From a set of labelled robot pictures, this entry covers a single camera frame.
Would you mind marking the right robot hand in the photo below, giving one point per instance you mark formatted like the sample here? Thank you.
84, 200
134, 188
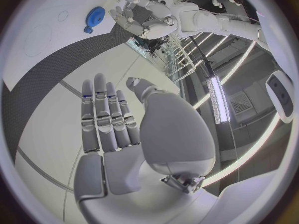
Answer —
168, 134

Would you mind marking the large blue gear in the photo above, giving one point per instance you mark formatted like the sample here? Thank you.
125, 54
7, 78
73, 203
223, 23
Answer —
95, 16

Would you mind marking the glowing light bar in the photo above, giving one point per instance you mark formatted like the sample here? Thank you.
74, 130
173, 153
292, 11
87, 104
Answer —
218, 100

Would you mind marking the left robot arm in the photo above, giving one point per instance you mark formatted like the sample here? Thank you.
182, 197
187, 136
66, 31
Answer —
205, 20

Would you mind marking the white task board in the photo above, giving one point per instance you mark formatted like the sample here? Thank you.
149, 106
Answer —
58, 31

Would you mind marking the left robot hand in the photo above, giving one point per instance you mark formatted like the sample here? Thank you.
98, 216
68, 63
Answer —
154, 29

